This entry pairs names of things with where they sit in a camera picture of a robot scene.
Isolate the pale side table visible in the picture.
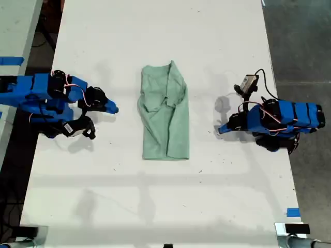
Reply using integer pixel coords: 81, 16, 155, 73
0, 0, 45, 167

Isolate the long blue tape strip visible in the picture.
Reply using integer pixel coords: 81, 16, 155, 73
0, 56, 25, 66

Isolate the black and grey camera box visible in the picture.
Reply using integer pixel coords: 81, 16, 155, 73
233, 74, 260, 96

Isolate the silver metal table bracket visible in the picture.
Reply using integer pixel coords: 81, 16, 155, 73
33, 225, 50, 248
274, 222, 309, 248

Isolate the square blue tape piece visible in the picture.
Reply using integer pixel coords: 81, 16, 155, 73
286, 207, 302, 218

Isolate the grey tube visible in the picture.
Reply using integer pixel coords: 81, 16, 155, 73
286, 235, 331, 248
0, 238, 36, 248

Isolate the pale green T-shirt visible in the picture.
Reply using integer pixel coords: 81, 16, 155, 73
137, 59, 191, 161

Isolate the black camera box, white label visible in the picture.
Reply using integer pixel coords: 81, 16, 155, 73
61, 116, 97, 141

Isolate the small black box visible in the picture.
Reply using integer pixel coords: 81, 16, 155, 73
19, 225, 40, 237
284, 223, 311, 235

